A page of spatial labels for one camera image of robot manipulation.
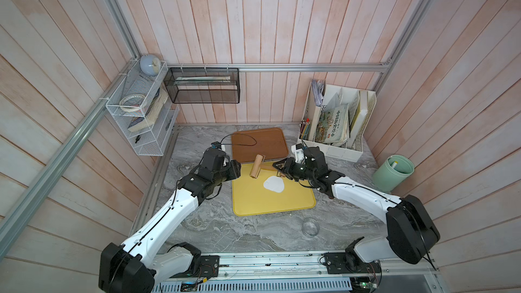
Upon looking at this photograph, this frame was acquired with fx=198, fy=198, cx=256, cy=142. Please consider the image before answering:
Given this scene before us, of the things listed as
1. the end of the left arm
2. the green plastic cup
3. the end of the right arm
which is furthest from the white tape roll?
the green plastic cup

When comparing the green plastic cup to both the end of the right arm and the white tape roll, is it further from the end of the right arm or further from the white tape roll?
the white tape roll

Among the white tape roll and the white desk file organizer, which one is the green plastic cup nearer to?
the white desk file organizer

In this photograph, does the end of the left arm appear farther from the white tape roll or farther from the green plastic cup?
the green plastic cup

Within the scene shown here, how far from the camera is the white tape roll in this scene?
715mm

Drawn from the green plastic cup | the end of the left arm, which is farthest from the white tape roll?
the green plastic cup
